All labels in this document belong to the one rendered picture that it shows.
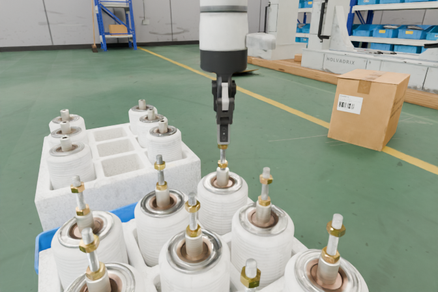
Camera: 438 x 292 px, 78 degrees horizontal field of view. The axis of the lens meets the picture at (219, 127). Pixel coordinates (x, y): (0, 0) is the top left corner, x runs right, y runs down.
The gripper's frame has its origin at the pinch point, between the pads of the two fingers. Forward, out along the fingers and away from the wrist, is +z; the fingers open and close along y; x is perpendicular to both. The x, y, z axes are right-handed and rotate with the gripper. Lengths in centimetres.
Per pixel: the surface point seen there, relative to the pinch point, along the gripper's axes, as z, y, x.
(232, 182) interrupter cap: 10.3, 0.2, 1.7
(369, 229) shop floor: 36, -14, 41
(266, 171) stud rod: 1.7, 10.6, 5.6
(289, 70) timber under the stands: 32, -249, 83
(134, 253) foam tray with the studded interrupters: 17.5, 9.5, -15.1
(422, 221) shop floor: 36, -17, 58
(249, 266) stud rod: 1.4, 26.7, 1.1
